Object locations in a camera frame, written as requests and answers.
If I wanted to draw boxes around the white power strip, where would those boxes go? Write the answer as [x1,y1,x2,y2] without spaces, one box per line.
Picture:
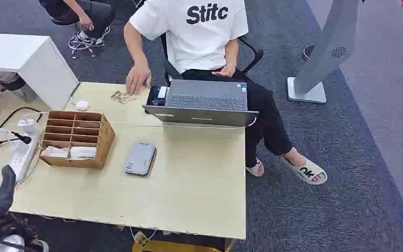
[8,119,41,184]

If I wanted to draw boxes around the white card stack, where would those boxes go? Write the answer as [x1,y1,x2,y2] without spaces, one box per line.
[69,146,98,160]
[41,145,70,159]

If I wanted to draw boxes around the wooden card sorting box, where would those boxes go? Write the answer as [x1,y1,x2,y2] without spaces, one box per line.
[39,110,116,170]

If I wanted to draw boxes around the white cabinet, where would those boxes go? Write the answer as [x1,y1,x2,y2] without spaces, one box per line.
[0,33,80,111]

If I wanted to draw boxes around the grey flat card reader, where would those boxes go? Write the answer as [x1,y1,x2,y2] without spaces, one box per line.
[124,142,157,176]

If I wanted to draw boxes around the chrome stool base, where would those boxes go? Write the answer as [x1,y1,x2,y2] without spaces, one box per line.
[68,33,97,59]

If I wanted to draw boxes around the person's right hand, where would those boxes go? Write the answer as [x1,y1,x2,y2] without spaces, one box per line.
[125,64,152,96]

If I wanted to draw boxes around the person's hand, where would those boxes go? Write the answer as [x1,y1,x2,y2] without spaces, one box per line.
[211,66,237,78]
[125,64,152,96]

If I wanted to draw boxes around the black box with white label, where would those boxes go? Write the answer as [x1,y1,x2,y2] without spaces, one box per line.
[146,86,169,107]

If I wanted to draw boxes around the person in dark clothes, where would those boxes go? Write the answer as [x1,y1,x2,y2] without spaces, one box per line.
[38,0,116,47]

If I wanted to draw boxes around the grey open laptop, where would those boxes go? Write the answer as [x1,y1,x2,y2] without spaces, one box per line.
[142,79,260,128]

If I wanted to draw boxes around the person's left hand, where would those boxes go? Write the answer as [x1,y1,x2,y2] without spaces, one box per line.
[211,66,237,78]

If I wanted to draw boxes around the plain white slipper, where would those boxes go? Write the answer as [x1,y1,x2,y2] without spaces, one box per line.
[246,158,265,177]

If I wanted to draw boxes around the person in white shirt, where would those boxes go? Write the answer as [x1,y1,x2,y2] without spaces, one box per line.
[123,0,328,186]

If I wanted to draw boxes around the black office chair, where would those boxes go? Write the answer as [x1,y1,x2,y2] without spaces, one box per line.
[160,33,264,86]

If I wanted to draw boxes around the white slipper with black print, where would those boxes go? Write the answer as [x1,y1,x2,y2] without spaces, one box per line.
[280,155,328,186]

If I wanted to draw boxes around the grey kiosk stand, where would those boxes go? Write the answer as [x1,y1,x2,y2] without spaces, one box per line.
[287,0,360,104]

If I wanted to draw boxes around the black plug with cable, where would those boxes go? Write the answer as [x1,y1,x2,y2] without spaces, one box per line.
[0,128,33,145]

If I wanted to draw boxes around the black cable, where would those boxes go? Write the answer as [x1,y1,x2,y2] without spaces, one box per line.
[0,107,43,174]

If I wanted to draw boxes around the yellow wooden frame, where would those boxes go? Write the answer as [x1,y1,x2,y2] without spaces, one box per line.
[132,239,236,252]

